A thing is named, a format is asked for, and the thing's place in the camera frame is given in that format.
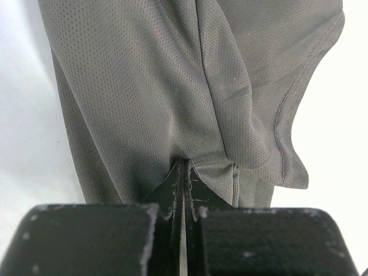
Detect grey t shirt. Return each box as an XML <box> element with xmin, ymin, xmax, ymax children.
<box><xmin>39</xmin><ymin>1</ymin><xmax>344</xmax><ymax>207</ymax></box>

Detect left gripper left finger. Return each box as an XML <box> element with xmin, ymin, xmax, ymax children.
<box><xmin>1</xmin><ymin>162</ymin><xmax>183</xmax><ymax>276</ymax></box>

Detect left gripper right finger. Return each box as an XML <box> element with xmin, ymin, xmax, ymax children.
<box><xmin>183</xmin><ymin>161</ymin><xmax>358</xmax><ymax>275</ymax></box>

